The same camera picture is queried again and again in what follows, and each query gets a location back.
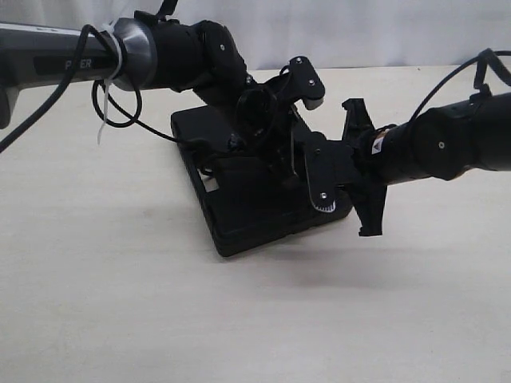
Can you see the black plastic case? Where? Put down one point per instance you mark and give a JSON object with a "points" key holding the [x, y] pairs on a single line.
{"points": [[250, 208]]}

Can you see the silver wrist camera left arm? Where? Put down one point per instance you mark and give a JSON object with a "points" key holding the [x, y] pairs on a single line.
{"points": [[305, 84]]}

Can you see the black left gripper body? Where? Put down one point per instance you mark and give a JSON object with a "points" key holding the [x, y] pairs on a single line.
{"points": [[203, 57]]}

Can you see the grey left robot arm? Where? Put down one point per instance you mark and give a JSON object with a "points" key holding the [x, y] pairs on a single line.
{"points": [[36, 56]]}

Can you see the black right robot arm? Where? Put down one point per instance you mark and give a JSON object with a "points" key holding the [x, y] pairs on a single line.
{"points": [[442, 143]]}

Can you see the white backdrop curtain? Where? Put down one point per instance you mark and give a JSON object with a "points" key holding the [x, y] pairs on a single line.
{"points": [[343, 34]]}

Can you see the white zip tie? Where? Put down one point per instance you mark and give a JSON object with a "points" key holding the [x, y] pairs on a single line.
{"points": [[108, 88]]}

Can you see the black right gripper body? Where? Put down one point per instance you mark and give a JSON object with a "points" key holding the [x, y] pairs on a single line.
{"points": [[366, 191]]}

